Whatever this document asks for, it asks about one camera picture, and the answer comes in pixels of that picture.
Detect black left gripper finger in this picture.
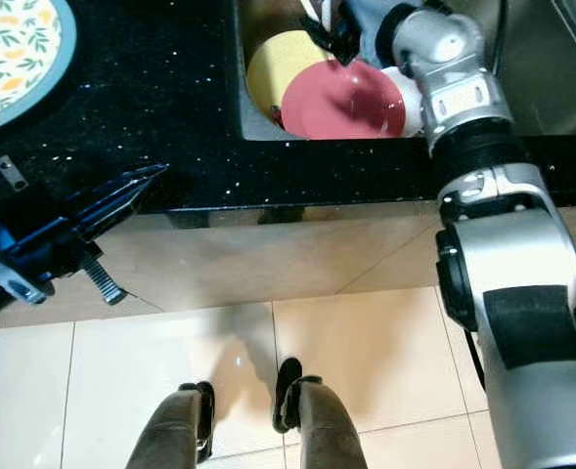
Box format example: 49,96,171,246
82,164,169,218
84,171,169,243

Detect pink plate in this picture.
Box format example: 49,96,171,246
280,59,408,141

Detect yellow plate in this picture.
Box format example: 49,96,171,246
245,29,342,113

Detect white bowl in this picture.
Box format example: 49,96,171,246
380,66,430,138

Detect beige cabinet door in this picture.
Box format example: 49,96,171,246
121,205,445,314
336,234,450,294

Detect stainless steel sink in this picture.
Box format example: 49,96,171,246
234,0,576,138

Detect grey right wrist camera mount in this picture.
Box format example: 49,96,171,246
341,0,401,40

